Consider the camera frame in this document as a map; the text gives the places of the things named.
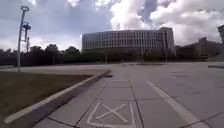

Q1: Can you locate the wide many-windowed building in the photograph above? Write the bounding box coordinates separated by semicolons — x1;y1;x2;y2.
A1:
81;26;176;62

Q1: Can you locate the painted white cross marking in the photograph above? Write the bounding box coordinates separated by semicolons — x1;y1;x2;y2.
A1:
85;102;137;128

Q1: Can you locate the row of trees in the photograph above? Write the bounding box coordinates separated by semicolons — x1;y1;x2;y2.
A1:
0;43;178;67

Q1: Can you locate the grey concrete kerb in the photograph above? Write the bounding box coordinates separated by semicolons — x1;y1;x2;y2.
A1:
3;68;112;128

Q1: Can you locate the grey paved plaza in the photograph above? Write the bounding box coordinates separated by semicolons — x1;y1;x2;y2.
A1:
6;61;224;128

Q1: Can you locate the grass lawn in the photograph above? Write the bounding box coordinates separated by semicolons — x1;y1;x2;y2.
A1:
0;70;94;118

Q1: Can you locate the low dark building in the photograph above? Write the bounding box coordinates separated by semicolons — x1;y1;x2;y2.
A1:
175;36;224;62

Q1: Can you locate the dark lamp pole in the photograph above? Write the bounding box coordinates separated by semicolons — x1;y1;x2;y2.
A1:
22;21;32;53

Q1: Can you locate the tall ring-topped lamp pole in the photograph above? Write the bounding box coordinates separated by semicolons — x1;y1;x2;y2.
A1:
16;5;30;73

